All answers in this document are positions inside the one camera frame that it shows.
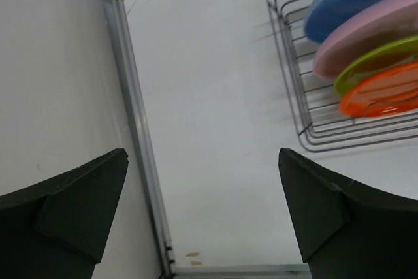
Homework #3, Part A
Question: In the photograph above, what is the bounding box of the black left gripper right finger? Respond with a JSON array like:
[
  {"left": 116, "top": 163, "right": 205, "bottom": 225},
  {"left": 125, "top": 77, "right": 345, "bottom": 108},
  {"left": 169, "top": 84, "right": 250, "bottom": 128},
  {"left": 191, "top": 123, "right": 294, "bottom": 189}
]
[{"left": 278, "top": 148, "right": 417, "bottom": 278}]

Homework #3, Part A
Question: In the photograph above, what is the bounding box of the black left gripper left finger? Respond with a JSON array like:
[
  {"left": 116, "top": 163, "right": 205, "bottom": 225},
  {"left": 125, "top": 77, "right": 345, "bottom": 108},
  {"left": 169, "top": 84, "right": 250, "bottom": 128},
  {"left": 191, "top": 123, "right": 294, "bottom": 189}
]
[{"left": 1, "top": 148, "right": 128, "bottom": 278}]

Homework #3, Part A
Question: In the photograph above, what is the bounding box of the grey wire dish rack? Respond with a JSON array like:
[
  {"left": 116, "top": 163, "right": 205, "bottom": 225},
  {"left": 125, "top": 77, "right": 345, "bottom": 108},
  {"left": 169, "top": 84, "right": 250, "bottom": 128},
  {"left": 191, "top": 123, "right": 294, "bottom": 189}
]
[{"left": 266, "top": 0, "right": 417, "bottom": 153}]

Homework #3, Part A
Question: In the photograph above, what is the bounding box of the orange plate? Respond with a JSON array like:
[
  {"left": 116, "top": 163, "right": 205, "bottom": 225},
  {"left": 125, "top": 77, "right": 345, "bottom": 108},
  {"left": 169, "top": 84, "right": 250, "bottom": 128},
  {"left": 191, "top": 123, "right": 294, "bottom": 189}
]
[{"left": 338, "top": 61, "right": 417, "bottom": 118}]

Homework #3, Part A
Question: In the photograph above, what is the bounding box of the green plate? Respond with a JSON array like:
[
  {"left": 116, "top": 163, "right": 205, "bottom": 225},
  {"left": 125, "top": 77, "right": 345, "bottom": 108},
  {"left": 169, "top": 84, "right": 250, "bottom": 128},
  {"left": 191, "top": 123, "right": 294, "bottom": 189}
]
[{"left": 334, "top": 35, "right": 417, "bottom": 97}]

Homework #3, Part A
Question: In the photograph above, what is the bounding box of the pink plate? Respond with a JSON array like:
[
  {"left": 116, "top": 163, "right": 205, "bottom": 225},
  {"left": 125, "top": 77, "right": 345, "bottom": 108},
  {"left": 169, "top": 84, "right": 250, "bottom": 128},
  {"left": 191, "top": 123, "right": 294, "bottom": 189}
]
[{"left": 313, "top": 0, "right": 417, "bottom": 79}]

